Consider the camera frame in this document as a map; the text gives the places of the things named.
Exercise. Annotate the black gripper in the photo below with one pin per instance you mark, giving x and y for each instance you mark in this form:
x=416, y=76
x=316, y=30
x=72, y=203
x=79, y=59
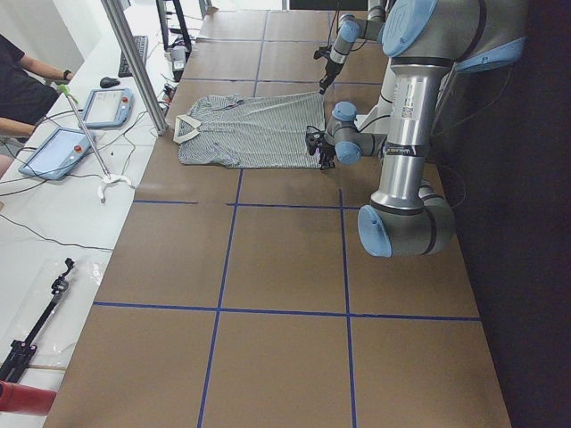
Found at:
x=330, y=69
x=325, y=152

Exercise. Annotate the navy white striped polo shirt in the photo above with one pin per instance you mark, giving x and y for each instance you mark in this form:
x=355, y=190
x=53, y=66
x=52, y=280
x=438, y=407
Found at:
x=254, y=132

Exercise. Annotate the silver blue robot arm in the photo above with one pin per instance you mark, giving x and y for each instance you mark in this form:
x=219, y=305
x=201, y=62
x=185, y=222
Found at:
x=349, y=30
x=424, y=41

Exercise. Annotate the blue teach pendant far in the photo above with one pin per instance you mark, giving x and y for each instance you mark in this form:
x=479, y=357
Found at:
x=107, y=108

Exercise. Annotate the blue teach pendant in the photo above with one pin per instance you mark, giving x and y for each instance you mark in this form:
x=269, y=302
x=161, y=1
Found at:
x=107, y=108
x=57, y=155

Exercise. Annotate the black computer mouse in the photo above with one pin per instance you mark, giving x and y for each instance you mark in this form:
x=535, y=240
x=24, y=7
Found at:
x=108, y=82

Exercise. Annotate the metal reacher grabber stick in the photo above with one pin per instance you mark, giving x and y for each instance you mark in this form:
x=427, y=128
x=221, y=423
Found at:
x=108, y=177

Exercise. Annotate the blue teach pendant near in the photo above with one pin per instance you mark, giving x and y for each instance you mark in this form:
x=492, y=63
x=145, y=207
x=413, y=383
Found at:
x=57, y=155

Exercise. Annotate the person in black shirt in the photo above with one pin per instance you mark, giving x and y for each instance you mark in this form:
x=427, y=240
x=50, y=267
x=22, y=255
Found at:
x=24, y=99

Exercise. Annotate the black tripod stick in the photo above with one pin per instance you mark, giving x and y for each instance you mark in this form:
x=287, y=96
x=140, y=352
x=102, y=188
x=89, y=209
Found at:
x=22, y=351

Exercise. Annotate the red cylinder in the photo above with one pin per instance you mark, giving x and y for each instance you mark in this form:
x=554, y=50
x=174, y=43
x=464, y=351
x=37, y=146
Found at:
x=23, y=399

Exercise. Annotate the grey aluminium frame post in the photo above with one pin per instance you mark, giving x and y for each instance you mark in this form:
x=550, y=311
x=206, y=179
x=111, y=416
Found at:
x=126, y=40

